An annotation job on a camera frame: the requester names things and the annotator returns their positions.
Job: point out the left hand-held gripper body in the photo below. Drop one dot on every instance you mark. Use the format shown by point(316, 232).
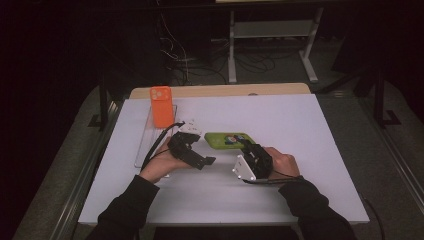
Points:
point(181, 150)

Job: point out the black metal stand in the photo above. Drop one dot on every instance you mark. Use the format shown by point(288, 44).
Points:
point(104, 106)
point(380, 100)

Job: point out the white metal table frame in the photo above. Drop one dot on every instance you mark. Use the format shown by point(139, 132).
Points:
point(271, 29)

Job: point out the grey metal rail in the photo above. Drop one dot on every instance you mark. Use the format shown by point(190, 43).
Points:
point(86, 180)
point(396, 163)

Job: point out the person's left hand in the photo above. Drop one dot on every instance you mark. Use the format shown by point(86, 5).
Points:
point(160, 163)

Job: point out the person's right hand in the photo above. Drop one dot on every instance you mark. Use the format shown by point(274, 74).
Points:
point(283, 165)

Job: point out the green clown print phone case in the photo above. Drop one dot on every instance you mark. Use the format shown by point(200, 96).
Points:
point(216, 140)

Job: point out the light wooden table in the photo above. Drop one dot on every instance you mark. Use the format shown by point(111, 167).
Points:
point(233, 90)

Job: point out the orange phone case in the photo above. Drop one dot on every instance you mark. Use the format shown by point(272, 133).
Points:
point(162, 108)

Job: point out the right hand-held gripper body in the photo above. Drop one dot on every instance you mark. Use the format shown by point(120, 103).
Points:
point(256, 163)

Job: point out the clear plastic tray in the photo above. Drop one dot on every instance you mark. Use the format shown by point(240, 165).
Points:
point(146, 143)

